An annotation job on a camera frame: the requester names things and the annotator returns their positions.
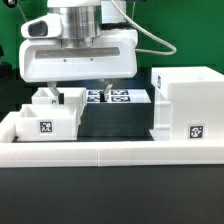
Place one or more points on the white drawer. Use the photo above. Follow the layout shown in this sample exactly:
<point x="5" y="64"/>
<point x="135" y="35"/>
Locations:
<point x="72" y="95"/>
<point x="47" y="122"/>

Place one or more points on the black device at left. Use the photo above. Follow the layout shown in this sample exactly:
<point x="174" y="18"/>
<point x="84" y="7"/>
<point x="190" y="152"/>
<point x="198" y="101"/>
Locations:
<point x="5" y="67"/>

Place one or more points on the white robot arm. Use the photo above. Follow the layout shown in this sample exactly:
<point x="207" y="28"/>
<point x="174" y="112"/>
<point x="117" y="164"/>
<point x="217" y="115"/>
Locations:
<point x="73" y="42"/>

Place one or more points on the white U-shaped fence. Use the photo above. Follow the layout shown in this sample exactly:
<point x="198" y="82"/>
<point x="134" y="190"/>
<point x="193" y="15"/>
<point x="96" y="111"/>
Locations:
<point x="101" y="154"/>

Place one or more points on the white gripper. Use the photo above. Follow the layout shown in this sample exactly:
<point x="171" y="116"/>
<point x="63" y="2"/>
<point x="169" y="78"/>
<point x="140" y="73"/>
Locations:
<point x="44" y="57"/>

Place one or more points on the white drawer cabinet box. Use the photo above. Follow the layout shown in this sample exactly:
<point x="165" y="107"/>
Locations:
<point x="189" y="104"/>

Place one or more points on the white marker tag sheet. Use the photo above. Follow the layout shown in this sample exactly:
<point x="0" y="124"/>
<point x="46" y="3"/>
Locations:
<point x="118" y="96"/>

